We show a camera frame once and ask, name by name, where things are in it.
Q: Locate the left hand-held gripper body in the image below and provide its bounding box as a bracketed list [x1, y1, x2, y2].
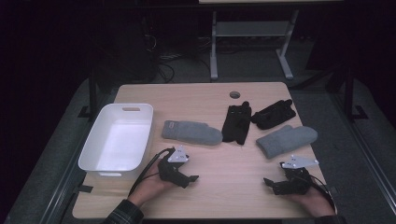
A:
[157, 145, 191, 185]

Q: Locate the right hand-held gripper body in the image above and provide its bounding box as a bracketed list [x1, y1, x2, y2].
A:
[275, 154, 319, 196]

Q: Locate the grey mitten with label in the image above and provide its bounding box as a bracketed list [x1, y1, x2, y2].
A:
[161, 119, 224, 147]

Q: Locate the white plastic bin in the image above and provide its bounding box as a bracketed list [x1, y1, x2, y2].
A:
[78, 103, 154, 181]

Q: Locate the black glove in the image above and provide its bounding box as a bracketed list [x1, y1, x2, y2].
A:
[250, 99, 297, 131]
[220, 101, 252, 147]

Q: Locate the person's left hand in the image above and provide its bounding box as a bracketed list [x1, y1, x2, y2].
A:
[128, 161, 176, 208]

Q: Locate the person's right hand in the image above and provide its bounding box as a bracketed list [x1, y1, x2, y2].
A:
[289, 187, 336, 218]

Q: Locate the black metal stand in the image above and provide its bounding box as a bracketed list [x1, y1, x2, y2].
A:
[342, 64, 369, 123]
[78, 69, 99, 120]

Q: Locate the left hand-held gripper black cable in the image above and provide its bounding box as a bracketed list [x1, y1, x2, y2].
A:
[128, 147, 176, 197]

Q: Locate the hand-held gripper black cable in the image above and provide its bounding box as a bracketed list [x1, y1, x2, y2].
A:
[309, 174, 338, 214]
[128, 147, 176, 197]

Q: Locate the right hand-held gripper black cable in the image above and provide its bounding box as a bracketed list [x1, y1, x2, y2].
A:
[309, 174, 338, 214]

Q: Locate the bundle of floor cables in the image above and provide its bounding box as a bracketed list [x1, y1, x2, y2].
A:
[141, 17, 213, 84]

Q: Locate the grey metal frame desk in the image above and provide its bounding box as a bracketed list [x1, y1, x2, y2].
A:
[199, 0, 344, 81]

